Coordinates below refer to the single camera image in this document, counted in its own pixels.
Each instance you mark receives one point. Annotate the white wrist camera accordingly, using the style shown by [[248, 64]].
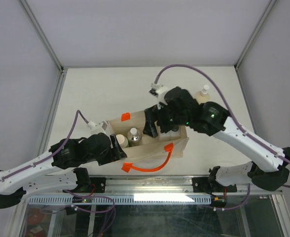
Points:
[[159, 91], [102, 127]]

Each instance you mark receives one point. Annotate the cream pump lotion bottle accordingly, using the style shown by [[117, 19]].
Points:
[[203, 96]]

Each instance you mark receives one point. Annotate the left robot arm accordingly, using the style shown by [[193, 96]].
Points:
[[59, 168]]

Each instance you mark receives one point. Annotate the left aluminium frame post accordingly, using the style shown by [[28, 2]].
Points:
[[57, 84]]

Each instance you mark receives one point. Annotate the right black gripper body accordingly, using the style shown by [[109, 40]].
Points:
[[164, 116]]

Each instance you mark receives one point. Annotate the aluminium mounting rail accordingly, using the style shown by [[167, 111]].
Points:
[[124, 184]]

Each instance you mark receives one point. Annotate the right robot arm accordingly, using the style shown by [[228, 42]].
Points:
[[176, 107]]

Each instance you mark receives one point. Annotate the white bottle black cap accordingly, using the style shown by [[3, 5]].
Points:
[[164, 137], [175, 133]]

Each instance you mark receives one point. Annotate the white slotted cable duct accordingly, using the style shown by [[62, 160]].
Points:
[[134, 199]]

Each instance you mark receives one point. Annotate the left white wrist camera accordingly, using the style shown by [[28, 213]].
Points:
[[102, 127]]

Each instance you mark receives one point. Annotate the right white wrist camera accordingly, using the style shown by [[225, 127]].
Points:
[[159, 91]]

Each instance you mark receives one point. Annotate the right aluminium frame post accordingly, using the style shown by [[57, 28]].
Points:
[[255, 33]]

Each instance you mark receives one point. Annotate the beige canvas tote bag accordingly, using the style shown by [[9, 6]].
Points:
[[149, 148]]

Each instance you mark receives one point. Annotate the aluminium frame post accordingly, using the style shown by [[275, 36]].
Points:
[[57, 84], [255, 33]]

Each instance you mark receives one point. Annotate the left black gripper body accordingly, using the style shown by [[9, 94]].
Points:
[[106, 157]]

